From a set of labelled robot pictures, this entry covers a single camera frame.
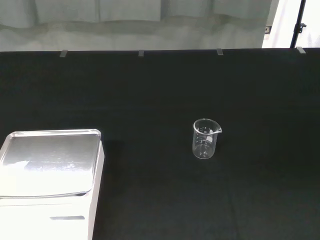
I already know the black bench cloth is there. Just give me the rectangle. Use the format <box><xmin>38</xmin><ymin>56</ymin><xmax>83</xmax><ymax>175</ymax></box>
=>
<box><xmin>0</xmin><ymin>47</ymin><xmax>320</xmax><ymax>240</ymax></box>

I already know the pale grey curtain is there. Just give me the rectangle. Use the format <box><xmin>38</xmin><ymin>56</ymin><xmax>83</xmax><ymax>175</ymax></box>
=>
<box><xmin>0</xmin><ymin>0</ymin><xmax>276</xmax><ymax>53</ymax></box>

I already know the white electronic balance steel pan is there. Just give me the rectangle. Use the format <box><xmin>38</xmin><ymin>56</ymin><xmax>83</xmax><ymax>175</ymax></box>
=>
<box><xmin>0</xmin><ymin>128</ymin><xmax>106</xmax><ymax>240</ymax></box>

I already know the pale white board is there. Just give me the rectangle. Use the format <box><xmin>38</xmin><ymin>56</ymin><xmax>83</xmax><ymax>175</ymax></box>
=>
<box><xmin>261</xmin><ymin>0</ymin><xmax>320</xmax><ymax>49</ymax></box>

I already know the black tripod pole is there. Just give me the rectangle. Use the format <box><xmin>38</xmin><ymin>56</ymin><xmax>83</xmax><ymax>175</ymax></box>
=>
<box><xmin>289</xmin><ymin>0</ymin><xmax>308</xmax><ymax>48</ymax></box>

